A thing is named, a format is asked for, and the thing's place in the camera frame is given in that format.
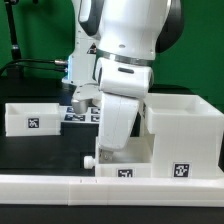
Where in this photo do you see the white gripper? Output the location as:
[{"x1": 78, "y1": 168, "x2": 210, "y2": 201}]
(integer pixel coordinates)
[{"x1": 98, "y1": 93, "x2": 139, "y2": 162}]

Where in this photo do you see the white front drawer tray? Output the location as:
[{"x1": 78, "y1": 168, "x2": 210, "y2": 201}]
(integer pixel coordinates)
[{"x1": 84, "y1": 137, "x2": 152, "y2": 178}]

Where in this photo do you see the white drawer tray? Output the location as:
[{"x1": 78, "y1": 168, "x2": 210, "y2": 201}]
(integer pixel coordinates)
[
  {"x1": 84, "y1": 137, "x2": 152, "y2": 178},
  {"x1": 5, "y1": 103, "x2": 61, "y2": 137}
]

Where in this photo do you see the white drawer cabinet box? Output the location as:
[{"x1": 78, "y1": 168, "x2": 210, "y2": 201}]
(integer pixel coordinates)
[{"x1": 140, "y1": 93, "x2": 224, "y2": 179}]

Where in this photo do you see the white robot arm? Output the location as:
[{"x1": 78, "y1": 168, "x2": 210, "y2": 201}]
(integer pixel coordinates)
[{"x1": 62, "y1": 0, "x2": 184, "y2": 162}]

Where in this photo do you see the white rear drawer tray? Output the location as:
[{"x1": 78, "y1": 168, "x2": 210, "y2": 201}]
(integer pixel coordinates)
[{"x1": 5, "y1": 103, "x2": 61, "y2": 137}]

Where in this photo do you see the white marker tag sheet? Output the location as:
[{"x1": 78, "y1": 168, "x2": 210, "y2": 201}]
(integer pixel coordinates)
[{"x1": 59, "y1": 106, "x2": 100, "y2": 124}]

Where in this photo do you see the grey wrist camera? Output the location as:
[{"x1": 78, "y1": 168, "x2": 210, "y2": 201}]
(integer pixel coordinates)
[{"x1": 71, "y1": 83, "x2": 102, "y2": 115}]

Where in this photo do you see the white L-shaped fence wall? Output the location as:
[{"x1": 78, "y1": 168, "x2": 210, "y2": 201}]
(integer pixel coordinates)
[{"x1": 0, "y1": 168, "x2": 224, "y2": 208}]

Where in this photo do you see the upper black cable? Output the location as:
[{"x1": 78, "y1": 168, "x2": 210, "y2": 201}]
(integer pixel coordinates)
[{"x1": 0, "y1": 58, "x2": 70, "y2": 76}]

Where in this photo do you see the black cable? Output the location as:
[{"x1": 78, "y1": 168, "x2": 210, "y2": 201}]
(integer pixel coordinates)
[
  {"x1": 0, "y1": 58, "x2": 70, "y2": 76},
  {"x1": 6, "y1": 64, "x2": 69, "y2": 74}
]

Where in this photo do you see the lower black cable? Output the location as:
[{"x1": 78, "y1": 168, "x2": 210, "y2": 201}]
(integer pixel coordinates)
[{"x1": 6, "y1": 64, "x2": 69, "y2": 74}]

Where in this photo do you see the black camera stand pole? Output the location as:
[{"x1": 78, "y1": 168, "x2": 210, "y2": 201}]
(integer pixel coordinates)
[{"x1": 3, "y1": 0, "x2": 25, "y2": 80}]

